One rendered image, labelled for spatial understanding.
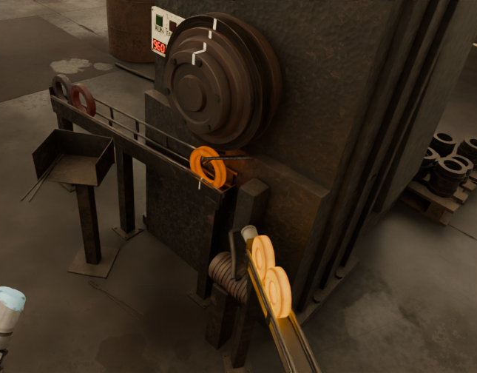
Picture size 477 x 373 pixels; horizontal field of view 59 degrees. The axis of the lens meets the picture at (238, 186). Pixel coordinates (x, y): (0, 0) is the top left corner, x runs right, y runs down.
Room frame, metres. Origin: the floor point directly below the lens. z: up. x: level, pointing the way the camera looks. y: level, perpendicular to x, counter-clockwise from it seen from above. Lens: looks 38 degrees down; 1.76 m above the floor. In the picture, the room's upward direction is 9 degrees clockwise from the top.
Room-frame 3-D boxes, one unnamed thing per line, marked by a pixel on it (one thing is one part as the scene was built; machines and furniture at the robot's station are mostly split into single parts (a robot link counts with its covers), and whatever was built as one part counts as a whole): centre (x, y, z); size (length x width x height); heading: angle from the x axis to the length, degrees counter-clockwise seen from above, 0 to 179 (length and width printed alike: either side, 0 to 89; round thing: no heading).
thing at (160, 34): (1.66, 0.35, 1.15); 0.26 x 0.02 x 0.18; 54
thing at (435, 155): (2.85, -1.18, 0.22); 1.20 x 0.81 x 0.44; 52
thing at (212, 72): (1.29, 0.19, 1.12); 0.28 x 0.06 x 0.28; 54
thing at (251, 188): (1.24, -0.06, 0.68); 0.11 x 0.08 x 0.24; 144
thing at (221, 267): (1.07, -0.05, 0.27); 0.22 x 0.13 x 0.53; 54
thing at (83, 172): (1.42, 0.71, 0.36); 0.26 x 0.20 x 0.72; 89
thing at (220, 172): (1.37, 0.13, 0.75); 0.18 x 0.03 x 0.18; 53
